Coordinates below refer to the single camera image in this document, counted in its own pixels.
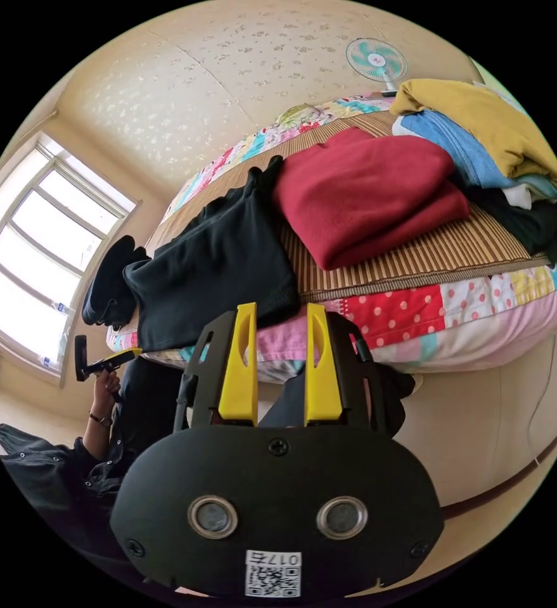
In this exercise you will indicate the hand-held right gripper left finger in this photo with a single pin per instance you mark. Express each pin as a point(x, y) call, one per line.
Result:
point(238, 366)

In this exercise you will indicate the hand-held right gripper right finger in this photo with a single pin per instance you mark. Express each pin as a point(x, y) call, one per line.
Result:
point(323, 375)

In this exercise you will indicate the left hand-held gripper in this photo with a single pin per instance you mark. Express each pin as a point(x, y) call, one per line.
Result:
point(98, 369)

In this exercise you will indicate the person's left forearm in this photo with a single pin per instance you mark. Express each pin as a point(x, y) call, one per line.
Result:
point(96, 434)

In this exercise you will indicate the black long sleeve shirt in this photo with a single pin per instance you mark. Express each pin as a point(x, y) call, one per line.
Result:
point(211, 266)

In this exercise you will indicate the person's left hand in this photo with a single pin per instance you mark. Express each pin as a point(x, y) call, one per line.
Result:
point(103, 392)

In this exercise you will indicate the window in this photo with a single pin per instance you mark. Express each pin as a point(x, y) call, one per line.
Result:
point(36, 256)

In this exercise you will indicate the person's body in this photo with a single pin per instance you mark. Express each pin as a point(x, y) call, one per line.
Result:
point(59, 475)

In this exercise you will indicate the bed with woven mat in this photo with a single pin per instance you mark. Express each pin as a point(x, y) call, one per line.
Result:
point(402, 266)

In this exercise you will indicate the red sweater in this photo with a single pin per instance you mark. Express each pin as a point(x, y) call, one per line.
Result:
point(368, 199)

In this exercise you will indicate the pile of clothes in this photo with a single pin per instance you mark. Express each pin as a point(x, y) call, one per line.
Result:
point(487, 152)

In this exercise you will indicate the white and teal fan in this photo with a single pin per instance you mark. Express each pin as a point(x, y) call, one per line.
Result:
point(375, 59)

